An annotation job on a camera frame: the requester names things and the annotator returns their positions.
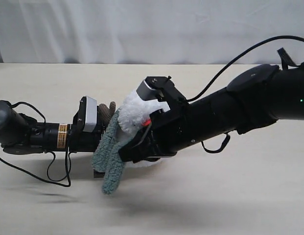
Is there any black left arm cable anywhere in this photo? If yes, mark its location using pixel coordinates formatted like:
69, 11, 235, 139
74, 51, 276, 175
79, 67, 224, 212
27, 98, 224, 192
0, 101, 71, 188

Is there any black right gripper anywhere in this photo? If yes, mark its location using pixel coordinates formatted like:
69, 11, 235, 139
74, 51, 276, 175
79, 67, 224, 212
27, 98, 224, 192
118, 109, 191, 164

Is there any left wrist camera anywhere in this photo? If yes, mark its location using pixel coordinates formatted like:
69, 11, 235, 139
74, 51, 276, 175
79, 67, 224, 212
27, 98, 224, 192
77, 96, 97, 133

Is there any white plush snowman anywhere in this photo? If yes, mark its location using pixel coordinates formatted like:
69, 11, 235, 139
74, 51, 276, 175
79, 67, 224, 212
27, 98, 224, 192
97, 90, 172, 169

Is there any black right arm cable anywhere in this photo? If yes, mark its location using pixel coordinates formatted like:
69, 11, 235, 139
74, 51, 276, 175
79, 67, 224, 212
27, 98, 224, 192
187, 35, 304, 154

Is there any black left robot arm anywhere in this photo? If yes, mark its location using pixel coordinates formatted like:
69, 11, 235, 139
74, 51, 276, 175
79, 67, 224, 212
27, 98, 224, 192
0, 96, 111, 177

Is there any teal fuzzy knit scarf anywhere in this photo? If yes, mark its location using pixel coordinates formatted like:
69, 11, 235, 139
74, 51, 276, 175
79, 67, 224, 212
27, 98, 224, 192
92, 108, 134, 195

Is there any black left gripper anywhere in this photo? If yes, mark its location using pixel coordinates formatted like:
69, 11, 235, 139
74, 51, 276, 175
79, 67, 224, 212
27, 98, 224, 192
68, 104, 107, 154

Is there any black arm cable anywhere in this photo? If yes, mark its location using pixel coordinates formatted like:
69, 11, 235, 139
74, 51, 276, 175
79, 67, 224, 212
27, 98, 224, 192
187, 35, 304, 154
0, 101, 71, 188

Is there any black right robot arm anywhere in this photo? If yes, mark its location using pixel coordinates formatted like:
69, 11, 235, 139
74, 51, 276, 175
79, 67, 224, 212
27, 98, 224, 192
118, 62, 304, 163

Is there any white curtain backdrop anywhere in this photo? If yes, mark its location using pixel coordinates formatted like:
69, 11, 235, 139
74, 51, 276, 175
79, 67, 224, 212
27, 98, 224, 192
0, 0, 304, 64

